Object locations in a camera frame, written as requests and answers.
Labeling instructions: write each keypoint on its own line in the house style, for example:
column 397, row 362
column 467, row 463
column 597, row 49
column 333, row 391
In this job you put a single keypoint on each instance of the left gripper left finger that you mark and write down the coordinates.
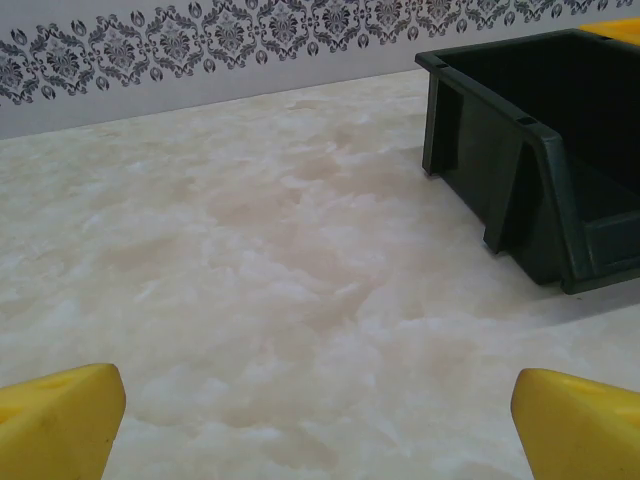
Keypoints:
column 55, row 430

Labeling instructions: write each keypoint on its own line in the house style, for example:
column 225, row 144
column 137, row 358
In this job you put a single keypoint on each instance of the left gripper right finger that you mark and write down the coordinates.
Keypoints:
column 580, row 435

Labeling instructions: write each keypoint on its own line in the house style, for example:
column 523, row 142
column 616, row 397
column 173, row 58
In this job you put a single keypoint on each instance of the black plastic bin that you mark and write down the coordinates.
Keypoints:
column 500, row 150

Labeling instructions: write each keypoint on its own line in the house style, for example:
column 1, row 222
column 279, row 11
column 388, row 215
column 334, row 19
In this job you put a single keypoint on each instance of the yellow plastic bin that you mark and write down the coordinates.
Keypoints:
column 620, row 27

